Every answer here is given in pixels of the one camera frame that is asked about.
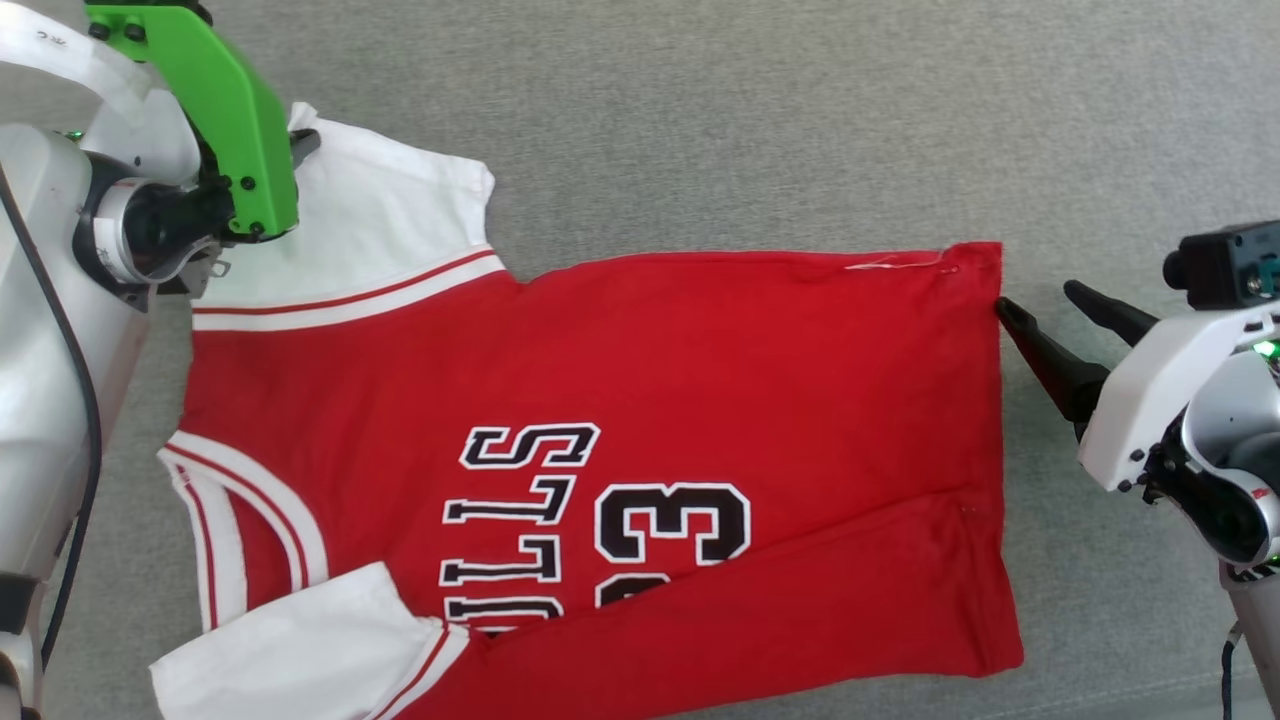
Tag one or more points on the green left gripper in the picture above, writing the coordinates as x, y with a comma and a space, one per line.
240, 130

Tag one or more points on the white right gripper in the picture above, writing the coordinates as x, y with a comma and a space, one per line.
1150, 390

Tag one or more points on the red and white basketball jersey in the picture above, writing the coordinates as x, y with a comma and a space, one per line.
800, 400

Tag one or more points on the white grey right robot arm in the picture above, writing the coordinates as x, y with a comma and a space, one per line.
1240, 480

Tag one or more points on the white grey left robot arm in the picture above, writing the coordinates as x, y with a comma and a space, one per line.
40, 350

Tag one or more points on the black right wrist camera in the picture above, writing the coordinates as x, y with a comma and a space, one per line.
1220, 265

